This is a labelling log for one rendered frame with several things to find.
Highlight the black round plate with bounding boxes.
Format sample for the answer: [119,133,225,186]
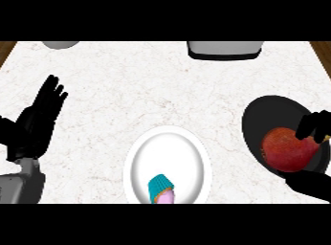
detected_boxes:
[241,94,331,180]

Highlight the pale grey appliance, black base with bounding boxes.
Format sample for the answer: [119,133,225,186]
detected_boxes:
[187,40,266,62]

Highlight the red round fruit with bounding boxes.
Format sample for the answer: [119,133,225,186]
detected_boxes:
[260,126,331,173]

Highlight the white round plate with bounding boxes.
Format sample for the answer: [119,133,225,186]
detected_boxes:
[123,124,215,205]

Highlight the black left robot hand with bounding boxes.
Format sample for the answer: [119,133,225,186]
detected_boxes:
[0,74,70,163]

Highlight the grey round object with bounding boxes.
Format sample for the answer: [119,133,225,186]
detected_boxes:
[41,40,83,51]

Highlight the teal cupcake with pink frosting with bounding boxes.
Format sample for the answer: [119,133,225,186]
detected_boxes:
[148,173,178,205]

